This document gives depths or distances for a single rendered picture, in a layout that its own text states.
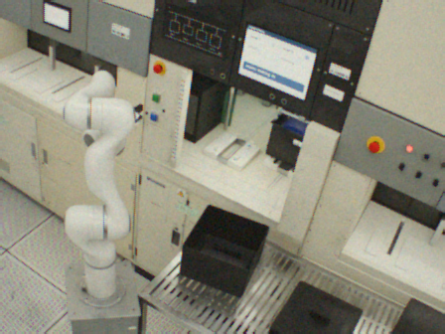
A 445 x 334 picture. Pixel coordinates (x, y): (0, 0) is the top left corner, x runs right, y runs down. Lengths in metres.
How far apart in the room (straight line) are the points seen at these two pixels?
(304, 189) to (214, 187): 0.50
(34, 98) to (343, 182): 1.77
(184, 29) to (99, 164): 0.73
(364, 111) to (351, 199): 0.39
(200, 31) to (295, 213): 0.82
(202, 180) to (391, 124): 0.97
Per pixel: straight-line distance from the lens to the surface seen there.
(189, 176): 2.44
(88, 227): 1.76
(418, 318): 1.97
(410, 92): 1.84
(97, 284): 1.97
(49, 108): 2.93
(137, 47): 2.30
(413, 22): 1.77
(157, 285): 2.11
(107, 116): 1.60
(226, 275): 2.05
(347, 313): 2.06
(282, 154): 2.52
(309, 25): 1.86
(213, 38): 2.06
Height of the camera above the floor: 2.39
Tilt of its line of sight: 37 degrees down
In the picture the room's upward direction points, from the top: 12 degrees clockwise
